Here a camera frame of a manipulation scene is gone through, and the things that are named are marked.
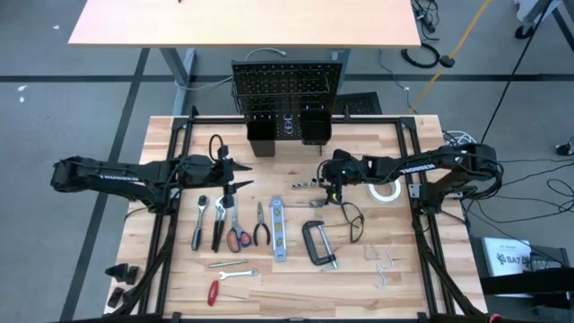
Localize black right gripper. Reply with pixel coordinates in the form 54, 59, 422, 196
318, 161, 361, 206

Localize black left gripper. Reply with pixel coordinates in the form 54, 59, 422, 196
177, 153, 256, 208

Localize chrome ratchet black handle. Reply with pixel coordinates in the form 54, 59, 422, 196
191, 195, 210, 252

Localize red and blue scissors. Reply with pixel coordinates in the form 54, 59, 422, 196
225, 196, 254, 255

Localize needle-nose pliers black handles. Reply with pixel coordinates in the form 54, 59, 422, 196
252, 201, 272, 248

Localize black C-clamp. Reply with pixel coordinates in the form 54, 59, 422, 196
300, 219, 341, 273

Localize blue spirit level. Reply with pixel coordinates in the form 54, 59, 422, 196
269, 195, 288, 263

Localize silver combination wrench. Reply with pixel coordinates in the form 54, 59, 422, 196
217, 267, 260, 281

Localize tall black pegboard bin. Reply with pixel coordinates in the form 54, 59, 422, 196
246, 117, 278, 159

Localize white tape roll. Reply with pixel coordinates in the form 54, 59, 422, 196
366, 178, 403, 204

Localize black safety glasses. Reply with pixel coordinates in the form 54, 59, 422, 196
339, 201, 366, 245

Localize short black pegboard bin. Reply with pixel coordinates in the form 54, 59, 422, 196
299, 109, 334, 146

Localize black perforated pegboard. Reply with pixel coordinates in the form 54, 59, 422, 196
230, 60, 344, 142

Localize grey desk leg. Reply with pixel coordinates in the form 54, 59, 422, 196
330, 48, 352, 93
159, 48, 197, 116

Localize beige wooden desk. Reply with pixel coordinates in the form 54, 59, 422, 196
67, 0, 422, 49

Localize white printed booklet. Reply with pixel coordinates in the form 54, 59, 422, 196
482, 236, 534, 278

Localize black cart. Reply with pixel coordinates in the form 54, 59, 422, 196
469, 233, 574, 310

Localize thin black pole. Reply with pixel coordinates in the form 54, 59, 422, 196
479, 0, 552, 144

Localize white stand base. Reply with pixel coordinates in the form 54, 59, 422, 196
513, 0, 564, 26

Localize black stand leg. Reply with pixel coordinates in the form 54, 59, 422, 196
551, 6, 574, 42

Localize black left camera cable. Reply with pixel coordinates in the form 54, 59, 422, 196
208, 133, 225, 163

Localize black aluminium table frame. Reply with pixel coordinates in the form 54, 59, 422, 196
105, 105, 488, 323

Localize black wire basket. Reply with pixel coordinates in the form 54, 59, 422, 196
230, 73, 338, 116

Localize thin black cable white plug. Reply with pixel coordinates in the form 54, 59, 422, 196
378, 48, 412, 113

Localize grey cable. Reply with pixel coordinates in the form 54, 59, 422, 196
174, 46, 288, 92

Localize white coiled cable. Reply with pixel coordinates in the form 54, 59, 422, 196
441, 129, 479, 149

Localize coiled black cable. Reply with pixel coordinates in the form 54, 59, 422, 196
400, 42, 442, 70

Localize long black floor cable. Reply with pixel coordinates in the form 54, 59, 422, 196
464, 196, 574, 225

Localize black cable tangle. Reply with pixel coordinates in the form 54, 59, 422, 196
410, 0, 443, 41

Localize long yellow cable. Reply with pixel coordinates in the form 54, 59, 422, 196
407, 0, 494, 116

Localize black floor cable loop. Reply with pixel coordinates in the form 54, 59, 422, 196
545, 178, 574, 214

